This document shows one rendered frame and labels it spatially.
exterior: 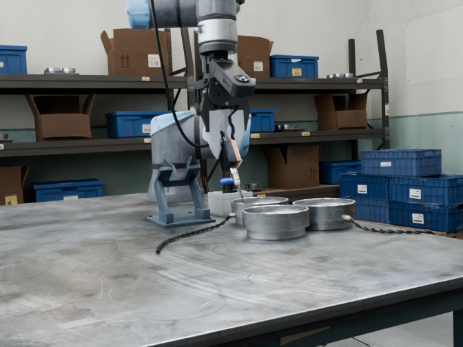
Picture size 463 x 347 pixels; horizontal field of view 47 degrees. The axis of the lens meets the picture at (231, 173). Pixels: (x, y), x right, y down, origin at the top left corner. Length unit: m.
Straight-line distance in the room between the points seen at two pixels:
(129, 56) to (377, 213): 2.55
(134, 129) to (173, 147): 3.11
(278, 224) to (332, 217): 0.11
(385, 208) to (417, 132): 1.24
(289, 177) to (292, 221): 4.28
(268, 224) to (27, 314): 0.39
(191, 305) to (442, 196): 4.05
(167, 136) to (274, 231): 0.63
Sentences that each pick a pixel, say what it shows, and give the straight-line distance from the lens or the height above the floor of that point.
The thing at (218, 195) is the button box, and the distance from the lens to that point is 1.06.
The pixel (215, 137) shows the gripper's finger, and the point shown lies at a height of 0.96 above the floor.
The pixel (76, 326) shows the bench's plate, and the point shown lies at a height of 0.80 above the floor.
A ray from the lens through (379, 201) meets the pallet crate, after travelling 4.93.
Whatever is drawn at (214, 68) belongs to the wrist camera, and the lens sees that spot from 0.99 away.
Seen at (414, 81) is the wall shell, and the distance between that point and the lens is 5.91.
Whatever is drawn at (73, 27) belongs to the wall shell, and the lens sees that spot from 4.98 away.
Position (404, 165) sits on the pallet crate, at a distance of 4.70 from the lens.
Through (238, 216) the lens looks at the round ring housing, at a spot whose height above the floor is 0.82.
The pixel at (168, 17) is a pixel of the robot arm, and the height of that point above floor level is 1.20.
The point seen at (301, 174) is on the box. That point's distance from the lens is 5.15.
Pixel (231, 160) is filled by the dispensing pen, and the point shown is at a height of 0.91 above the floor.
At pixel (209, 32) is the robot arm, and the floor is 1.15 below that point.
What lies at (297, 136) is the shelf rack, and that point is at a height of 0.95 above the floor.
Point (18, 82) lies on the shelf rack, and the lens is 4.23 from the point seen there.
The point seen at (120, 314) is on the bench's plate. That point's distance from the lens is 0.51.
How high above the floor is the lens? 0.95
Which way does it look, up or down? 4 degrees down
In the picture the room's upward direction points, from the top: 3 degrees counter-clockwise
